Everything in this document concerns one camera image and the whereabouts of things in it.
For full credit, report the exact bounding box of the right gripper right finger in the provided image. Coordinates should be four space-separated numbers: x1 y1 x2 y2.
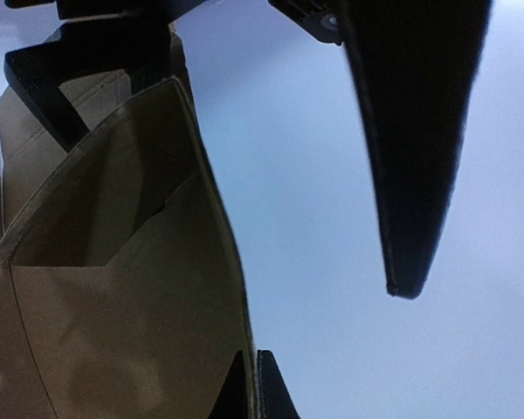
274 1 493 299

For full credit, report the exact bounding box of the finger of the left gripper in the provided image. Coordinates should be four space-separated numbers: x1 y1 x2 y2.
209 350 300 419

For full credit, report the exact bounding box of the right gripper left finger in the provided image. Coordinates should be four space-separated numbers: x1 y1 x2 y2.
4 0 188 151

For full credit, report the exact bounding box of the brown cardboard box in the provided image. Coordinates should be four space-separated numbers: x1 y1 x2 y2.
0 26 258 418

